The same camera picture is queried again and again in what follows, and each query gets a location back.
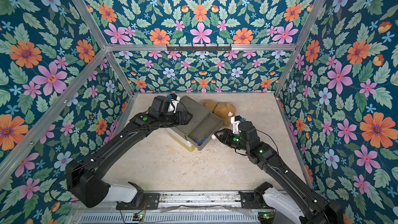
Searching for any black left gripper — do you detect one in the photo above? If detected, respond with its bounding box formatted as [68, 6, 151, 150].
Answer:
[157, 110, 194, 127]

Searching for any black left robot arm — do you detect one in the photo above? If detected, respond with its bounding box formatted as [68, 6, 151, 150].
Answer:
[65, 94, 193, 208]

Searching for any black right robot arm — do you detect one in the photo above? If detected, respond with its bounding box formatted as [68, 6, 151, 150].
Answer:
[214, 120, 344, 224]

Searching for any white yellow drawer cabinet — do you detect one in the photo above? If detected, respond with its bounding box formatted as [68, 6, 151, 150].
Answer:
[166, 128, 196, 152]

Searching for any brown teddy bear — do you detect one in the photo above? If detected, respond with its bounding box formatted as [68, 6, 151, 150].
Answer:
[202, 100, 236, 127]

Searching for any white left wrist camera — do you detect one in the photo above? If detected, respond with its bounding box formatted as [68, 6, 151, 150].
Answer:
[167, 93, 180, 113]

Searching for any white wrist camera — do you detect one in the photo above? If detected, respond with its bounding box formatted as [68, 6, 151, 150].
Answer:
[167, 93, 180, 113]
[231, 115, 246, 134]

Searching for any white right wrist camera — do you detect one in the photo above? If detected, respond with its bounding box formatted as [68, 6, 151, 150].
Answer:
[231, 115, 246, 134]

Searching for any black hook rail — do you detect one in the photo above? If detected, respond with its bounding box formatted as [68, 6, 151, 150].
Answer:
[166, 44, 232, 52]

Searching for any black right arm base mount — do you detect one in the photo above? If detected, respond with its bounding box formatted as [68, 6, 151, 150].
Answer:
[238, 182, 273, 209]

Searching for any aluminium front rail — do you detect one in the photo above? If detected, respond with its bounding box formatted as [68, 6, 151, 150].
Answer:
[65, 190, 335, 224]

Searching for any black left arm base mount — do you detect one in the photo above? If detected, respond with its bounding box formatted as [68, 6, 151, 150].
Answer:
[116, 181, 160, 212]

